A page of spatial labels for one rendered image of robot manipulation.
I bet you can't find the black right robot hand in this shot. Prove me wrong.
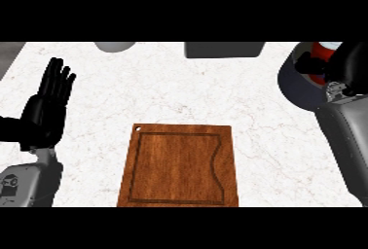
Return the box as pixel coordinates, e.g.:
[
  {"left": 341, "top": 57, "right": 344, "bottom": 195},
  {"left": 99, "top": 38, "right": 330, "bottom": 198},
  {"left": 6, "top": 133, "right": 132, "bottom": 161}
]
[{"left": 293, "top": 41, "right": 368, "bottom": 97}]

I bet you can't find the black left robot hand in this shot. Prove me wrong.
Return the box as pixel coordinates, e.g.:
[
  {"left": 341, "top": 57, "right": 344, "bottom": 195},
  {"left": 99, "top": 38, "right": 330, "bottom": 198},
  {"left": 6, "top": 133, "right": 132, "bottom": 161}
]
[{"left": 0, "top": 56, "right": 78, "bottom": 153}]

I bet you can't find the red can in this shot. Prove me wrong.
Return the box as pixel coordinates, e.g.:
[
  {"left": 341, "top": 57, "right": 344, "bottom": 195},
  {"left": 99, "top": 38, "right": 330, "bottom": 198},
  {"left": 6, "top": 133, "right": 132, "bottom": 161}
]
[{"left": 306, "top": 41, "right": 344, "bottom": 86}]

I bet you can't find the dark blue-grey pot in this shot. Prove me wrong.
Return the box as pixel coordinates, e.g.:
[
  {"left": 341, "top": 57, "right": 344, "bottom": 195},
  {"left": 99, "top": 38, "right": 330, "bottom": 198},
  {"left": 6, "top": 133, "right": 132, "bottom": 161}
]
[{"left": 276, "top": 41, "right": 337, "bottom": 112}]

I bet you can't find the brown wooden cutting board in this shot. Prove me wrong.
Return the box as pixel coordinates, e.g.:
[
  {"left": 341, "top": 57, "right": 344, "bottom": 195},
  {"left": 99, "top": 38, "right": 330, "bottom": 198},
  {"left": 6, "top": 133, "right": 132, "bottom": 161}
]
[{"left": 115, "top": 123, "right": 239, "bottom": 208}]

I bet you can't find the pale grey rounded object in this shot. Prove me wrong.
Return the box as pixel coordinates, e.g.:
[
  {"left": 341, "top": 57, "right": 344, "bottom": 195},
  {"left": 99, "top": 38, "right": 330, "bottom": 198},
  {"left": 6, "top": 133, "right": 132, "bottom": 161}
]
[{"left": 93, "top": 41, "right": 138, "bottom": 53}]

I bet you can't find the dark grey flat appliance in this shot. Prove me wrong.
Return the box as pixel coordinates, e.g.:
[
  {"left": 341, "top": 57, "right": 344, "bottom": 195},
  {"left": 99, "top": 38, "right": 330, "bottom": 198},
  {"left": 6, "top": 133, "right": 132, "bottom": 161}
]
[{"left": 183, "top": 41, "right": 268, "bottom": 59}]

